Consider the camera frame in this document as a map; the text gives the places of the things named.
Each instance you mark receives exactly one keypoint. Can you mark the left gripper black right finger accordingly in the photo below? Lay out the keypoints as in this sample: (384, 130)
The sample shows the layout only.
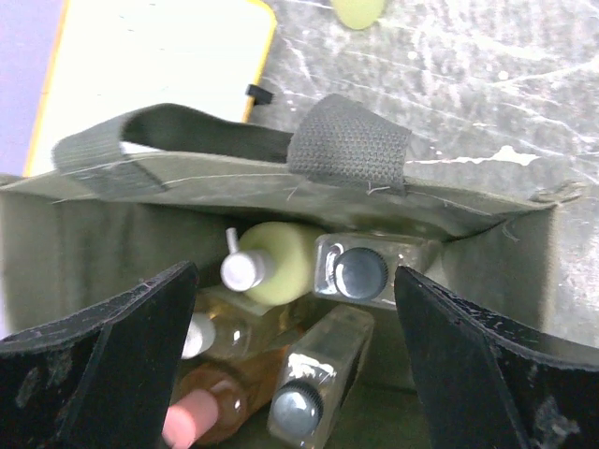
(487, 381)

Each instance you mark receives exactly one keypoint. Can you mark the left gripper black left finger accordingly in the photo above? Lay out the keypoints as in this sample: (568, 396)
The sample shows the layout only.
(102, 377)

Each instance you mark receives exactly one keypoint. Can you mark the orange bottle pink cap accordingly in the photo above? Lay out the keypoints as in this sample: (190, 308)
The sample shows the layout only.
(213, 400)

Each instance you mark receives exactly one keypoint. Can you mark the amber clear soap bottle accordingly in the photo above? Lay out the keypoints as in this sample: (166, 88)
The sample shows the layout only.
(227, 325)

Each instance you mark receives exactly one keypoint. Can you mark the clear square bottle black cap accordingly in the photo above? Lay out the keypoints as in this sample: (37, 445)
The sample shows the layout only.
(317, 375)

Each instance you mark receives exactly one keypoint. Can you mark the clear bottle yellow label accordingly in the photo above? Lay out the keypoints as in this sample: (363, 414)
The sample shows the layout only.
(360, 268)

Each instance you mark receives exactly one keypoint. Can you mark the yellow pump lotion bottle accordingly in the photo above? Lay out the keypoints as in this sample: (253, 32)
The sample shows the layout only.
(273, 263)

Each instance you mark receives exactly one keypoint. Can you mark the green bottle pink pump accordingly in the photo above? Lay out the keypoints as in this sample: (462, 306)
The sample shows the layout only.
(358, 14)

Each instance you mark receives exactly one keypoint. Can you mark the green canvas bag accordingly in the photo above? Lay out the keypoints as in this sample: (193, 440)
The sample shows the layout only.
(142, 192)

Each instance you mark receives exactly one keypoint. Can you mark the small whiteboard wooden frame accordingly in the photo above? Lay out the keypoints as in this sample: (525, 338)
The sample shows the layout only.
(111, 57)

